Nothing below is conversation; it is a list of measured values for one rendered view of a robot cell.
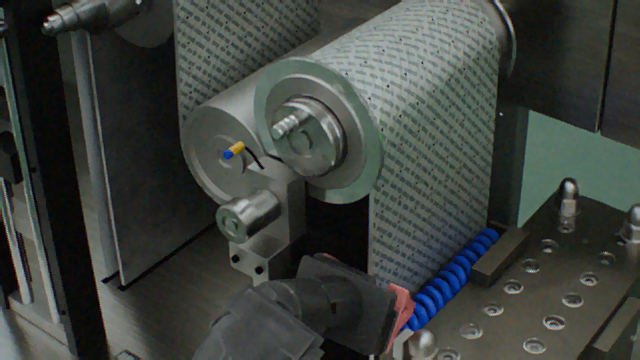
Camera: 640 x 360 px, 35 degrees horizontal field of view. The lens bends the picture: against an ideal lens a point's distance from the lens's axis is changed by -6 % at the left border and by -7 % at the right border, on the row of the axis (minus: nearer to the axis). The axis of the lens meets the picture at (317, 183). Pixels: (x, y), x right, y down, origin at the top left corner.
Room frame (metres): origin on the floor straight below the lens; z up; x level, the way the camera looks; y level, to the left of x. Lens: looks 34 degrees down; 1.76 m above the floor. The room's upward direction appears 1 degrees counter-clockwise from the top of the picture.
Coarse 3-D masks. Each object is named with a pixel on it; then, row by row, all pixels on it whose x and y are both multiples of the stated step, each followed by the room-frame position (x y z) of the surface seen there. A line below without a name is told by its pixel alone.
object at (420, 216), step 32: (480, 128) 0.96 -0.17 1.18; (416, 160) 0.86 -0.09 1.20; (448, 160) 0.91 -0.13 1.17; (480, 160) 0.97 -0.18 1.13; (384, 192) 0.82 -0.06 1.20; (416, 192) 0.86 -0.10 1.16; (448, 192) 0.91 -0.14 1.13; (480, 192) 0.97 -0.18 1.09; (384, 224) 0.82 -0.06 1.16; (416, 224) 0.87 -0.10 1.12; (448, 224) 0.92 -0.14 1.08; (480, 224) 0.98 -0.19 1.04; (384, 256) 0.82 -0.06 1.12; (416, 256) 0.87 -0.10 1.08; (448, 256) 0.92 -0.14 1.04; (416, 288) 0.87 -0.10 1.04
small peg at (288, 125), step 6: (294, 114) 0.83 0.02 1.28; (282, 120) 0.82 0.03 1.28; (288, 120) 0.82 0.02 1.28; (294, 120) 0.82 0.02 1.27; (300, 120) 0.82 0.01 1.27; (276, 126) 0.81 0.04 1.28; (282, 126) 0.81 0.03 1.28; (288, 126) 0.81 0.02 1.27; (294, 126) 0.82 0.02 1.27; (276, 132) 0.80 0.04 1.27; (282, 132) 0.80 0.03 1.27; (288, 132) 0.81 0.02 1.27; (276, 138) 0.81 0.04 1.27; (282, 138) 0.80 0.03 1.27
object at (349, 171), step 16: (496, 32) 1.00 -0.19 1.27; (288, 80) 0.85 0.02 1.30; (304, 80) 0.84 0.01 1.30; (320, 80) 0.83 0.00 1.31; (272, 96) 0.87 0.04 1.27; (288, 96) 0.85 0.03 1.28; (320, 96) 0.83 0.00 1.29; (336, 96) 0.82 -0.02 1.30; (272, 112) 0.87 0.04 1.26; (336, 112) 0.82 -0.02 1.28; (352, 112) 0.81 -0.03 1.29; (352, 128) 0.81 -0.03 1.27; (352, 144) 0.81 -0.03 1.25; (352, 160) 0.81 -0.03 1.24; (304, 176) 0.84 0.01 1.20; (336, 176) 0.82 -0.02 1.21; (352, 176) 0.81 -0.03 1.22
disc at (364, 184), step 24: (264, 72) 0.88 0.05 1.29; (288, 72) 0.86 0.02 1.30; (312, 72) 0.84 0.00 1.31; (336, 72) 0.83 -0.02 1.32; (264, 96) 0.88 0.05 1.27; (360, 96) 0.81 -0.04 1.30; (264, 120) 0.88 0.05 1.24; (360, 120) 0.81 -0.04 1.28; (264, 144) 0.88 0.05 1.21; (336, 168) 0.82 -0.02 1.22; (312, 192) 0.84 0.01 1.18; (336, 192) 0.82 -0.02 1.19; (360, 192) 0.81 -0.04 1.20
